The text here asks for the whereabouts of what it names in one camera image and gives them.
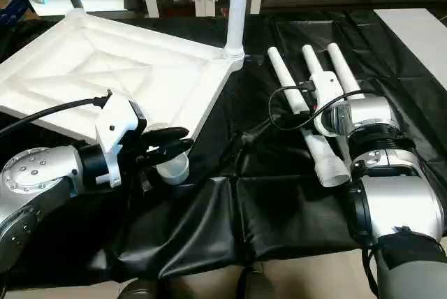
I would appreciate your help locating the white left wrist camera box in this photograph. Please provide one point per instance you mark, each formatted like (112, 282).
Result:
(117, 124)

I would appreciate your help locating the white plastic table leg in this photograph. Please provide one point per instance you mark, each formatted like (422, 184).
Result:
(344, 68)
(328, 162)
(237, 16)
(312, 61)

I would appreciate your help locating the white flat board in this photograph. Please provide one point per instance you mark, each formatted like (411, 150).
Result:
(415, 40)

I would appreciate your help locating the white plastic table top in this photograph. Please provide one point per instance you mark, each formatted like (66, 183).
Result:
(104, 68)

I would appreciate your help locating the black mat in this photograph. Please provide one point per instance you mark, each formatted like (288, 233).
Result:
(244, 215)

